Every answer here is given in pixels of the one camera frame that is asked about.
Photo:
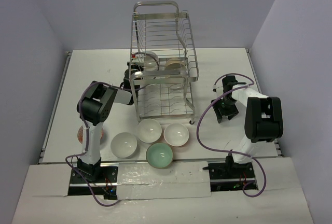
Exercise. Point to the white bowl beige outside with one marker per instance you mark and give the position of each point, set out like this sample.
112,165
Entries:
174,63

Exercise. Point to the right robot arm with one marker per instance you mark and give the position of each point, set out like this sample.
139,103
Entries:
263,118

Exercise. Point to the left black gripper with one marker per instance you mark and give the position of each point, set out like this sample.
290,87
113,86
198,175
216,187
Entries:
132,66

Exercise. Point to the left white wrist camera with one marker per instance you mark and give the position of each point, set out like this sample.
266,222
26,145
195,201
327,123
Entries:
136,57

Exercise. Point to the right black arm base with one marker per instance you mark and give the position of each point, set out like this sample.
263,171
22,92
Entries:
231,176

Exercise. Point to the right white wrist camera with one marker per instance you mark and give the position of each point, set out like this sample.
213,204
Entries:
217,90

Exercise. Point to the white bowl pink rim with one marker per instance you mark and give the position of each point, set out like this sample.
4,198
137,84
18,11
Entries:
176,134

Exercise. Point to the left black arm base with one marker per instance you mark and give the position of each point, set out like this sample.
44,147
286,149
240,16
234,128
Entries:
104,186

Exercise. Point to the aluminium table edge rail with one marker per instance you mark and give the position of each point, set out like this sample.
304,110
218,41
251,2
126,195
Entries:
54,109

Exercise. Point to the steel two-tier dish rack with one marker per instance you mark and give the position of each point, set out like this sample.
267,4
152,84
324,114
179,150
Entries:
161,27

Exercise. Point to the pale green bowl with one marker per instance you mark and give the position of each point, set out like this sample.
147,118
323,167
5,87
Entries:
159,155

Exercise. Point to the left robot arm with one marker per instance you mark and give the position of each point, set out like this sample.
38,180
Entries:
94,108

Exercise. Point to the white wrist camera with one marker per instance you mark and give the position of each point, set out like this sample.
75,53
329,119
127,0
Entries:
217,90
136,57

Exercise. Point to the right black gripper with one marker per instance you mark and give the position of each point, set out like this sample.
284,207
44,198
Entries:
217,106

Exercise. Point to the red patterned bowl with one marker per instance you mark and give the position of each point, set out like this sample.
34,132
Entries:
80,134

